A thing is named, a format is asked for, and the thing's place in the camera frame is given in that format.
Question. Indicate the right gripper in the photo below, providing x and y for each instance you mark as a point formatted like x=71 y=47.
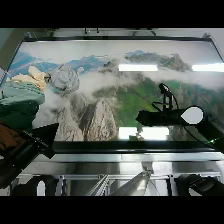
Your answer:
x=160 y=118

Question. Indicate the grey T-shirt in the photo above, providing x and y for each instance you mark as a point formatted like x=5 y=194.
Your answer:
x=65 y=79

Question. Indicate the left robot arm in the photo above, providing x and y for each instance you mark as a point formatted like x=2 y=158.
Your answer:
x=20 y=156

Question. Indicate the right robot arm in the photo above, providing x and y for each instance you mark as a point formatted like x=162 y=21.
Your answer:
x=213 y=128

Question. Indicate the cream garment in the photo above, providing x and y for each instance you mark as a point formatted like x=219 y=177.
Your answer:
x=33 y=77

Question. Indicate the green garment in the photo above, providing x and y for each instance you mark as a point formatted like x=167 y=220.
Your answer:
x=18 y=101

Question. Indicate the brown garment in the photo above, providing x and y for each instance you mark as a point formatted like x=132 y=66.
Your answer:
x=8 y=137

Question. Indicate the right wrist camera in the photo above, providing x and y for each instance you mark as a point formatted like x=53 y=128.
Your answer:
x=165 y=90

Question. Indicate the silver frame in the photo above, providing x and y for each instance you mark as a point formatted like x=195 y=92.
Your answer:
x=100 y=158

